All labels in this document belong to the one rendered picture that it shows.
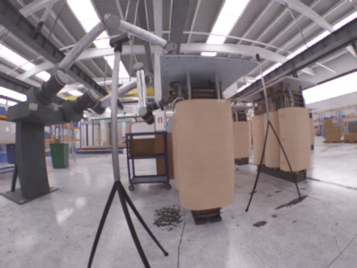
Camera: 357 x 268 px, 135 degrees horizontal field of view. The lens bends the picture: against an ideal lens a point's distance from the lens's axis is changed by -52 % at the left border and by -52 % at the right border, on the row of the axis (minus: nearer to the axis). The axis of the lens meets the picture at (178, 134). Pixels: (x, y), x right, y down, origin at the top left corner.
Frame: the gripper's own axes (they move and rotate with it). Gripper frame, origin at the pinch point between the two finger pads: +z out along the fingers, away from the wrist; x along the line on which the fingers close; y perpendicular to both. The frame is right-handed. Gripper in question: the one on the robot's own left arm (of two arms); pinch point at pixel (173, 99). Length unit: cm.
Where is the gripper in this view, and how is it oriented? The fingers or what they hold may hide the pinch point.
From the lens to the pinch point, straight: 182.0
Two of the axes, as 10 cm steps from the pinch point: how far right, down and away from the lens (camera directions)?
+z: 9.3, -2.6, -2.4
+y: -2.5, -9.6, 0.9
